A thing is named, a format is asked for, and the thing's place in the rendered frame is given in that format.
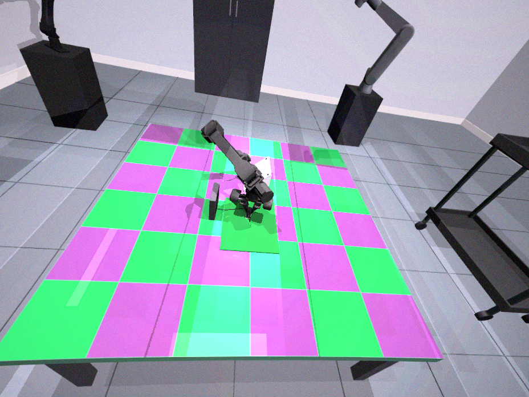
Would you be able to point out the green circuit board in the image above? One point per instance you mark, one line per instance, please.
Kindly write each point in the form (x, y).
(257, 235)

